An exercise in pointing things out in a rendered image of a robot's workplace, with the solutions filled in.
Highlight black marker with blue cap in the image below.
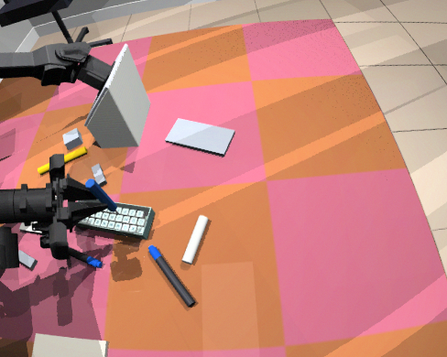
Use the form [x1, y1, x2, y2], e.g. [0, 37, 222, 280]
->
[148, 245, 196, 308]
[68, 246, 102, 268]

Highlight yellow cylinder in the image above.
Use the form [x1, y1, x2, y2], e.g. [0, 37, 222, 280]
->
[38, 146, 88, 175]

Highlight blue and white stylus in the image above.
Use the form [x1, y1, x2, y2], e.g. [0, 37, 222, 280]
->
[85, 178, 120, 215]

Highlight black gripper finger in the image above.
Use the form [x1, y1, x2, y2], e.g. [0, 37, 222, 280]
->
[68, 201, 107, 233]
[67, 173, 97, 202]

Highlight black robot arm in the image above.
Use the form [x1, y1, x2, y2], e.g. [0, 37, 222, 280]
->
[0, 41, 116, 269]

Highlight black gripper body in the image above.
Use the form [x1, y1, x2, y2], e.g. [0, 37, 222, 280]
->
[14, 154, 70, 260]

